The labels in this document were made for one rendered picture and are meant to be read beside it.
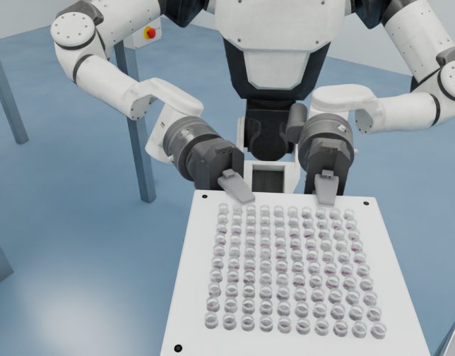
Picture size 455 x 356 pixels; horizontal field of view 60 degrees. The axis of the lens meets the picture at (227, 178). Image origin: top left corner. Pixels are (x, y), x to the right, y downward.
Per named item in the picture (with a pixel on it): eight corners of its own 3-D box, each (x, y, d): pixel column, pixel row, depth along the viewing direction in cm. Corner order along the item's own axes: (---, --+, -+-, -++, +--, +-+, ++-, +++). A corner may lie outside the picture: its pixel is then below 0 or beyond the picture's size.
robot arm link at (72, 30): (30, 13, 72) (127, -41, 79) (56, 61, 84) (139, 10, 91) (64, 49, 69) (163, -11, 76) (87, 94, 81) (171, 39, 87)
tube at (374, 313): (367, 356, 42) (383, 317, 37) (355, 355, 42) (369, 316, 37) (364, 345, 43) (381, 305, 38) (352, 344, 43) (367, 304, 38)
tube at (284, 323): (285, 367, 41) (292, 328, 36) (273, 366, 41) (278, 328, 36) (285, 355, 42) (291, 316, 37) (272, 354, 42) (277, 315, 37)
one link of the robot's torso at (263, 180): (231, 282, 111) (239, 123, 117) (293, 286, 110) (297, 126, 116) (228, 291, 96) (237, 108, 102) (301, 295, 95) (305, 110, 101)
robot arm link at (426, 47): (455, 112, 85) (403, 29, 89) (504, 82, 73) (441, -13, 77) (415, 131, 82) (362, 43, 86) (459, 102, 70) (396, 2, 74)
